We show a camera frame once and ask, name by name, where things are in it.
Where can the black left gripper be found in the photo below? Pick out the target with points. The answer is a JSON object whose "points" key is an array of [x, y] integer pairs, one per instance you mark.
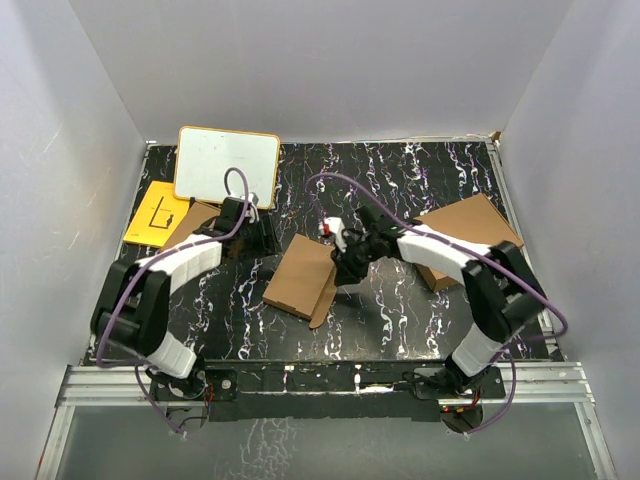
{"points": [[267, 244]]}

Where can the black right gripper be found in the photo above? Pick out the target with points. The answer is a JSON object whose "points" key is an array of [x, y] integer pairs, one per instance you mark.
{"points": [[348, 270]]}

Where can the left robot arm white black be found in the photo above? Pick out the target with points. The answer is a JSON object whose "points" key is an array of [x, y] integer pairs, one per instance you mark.
{"points": [[132, 311]]}

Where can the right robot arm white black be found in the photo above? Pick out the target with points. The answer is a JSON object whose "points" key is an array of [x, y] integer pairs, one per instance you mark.
{"points": [[503, 294]]}

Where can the small brown cardboard box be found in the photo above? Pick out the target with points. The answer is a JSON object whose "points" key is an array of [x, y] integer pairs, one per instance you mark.
{"points": [[197, 214]]}

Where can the closed brown cardboard box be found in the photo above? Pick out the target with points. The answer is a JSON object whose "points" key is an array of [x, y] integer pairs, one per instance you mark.
{"points": [[474, 219]]}

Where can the yellow booklet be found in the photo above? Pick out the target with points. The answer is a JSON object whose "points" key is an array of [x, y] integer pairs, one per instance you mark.
{"points": [[157, 216]]}

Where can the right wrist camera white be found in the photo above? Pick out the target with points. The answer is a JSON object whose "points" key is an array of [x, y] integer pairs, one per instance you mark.
{"points": [[333, 227]]}

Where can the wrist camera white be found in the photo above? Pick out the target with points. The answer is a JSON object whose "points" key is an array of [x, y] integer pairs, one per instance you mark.
{"points": [[333, 227], [252, 202]]}

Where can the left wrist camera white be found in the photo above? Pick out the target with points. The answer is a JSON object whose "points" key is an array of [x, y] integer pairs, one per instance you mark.
{"points": [[252, 202]]}

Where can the white board yellow frame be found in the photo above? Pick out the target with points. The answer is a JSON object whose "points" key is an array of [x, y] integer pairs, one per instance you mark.
{"points": [[204, 154]]}

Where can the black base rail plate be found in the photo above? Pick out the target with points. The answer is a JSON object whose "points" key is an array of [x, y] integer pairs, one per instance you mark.
{"points": [[325, 385]]}

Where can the aluminium frame rail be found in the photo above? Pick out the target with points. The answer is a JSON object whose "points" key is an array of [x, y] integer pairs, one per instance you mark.
{"points": [[545, 428]]}

